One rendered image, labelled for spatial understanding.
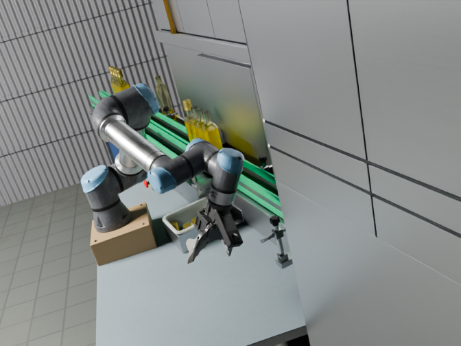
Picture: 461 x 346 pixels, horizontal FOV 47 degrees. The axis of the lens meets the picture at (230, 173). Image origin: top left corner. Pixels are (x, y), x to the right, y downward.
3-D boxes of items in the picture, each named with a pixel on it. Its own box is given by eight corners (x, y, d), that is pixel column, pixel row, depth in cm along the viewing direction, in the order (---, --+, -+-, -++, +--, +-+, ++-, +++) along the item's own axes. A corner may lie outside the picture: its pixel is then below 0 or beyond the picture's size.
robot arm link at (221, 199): (241, 193, 150) (217, 195, 145) (238, 206, 151) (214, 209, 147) (228, 180, 155) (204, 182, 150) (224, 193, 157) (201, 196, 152)
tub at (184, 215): (234, 228, 205) (228, 209, 201) (182, 253, 197) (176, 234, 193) (214, 212, 219) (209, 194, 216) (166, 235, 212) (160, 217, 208)
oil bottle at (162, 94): (176, 119, 298) (164, 75, 287) (168, 123, 296) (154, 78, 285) (173, 117, 303) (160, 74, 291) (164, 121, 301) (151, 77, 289)
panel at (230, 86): (344, 182, 172) (328, 83, 157) (336, 185, 171) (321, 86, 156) (219, 123, 247) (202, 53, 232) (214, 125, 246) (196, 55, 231)
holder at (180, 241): (245, 223, 207) (241, 206, 204) (183, 253, 198) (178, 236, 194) (225, 208, 221) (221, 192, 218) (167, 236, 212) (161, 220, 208)
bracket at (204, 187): (220, 193, 220) (216, 179, 217) (200, 203, 216) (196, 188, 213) (217, 191, 223) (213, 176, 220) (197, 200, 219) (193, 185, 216)
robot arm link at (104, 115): (73, 103, 169) (159, 174, 139) (103, 90, 174) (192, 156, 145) (81, 132, 176) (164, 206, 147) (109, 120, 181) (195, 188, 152)
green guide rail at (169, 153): (197, 182, 218) (193, 165, 215) (195, 183, 218) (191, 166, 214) (93, 105, 364) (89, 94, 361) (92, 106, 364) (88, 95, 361)
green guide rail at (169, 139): (213, 175, 221) (208, 158, 217) (211, 176, 220) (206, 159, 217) (103, 101, 367) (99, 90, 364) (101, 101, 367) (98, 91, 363)
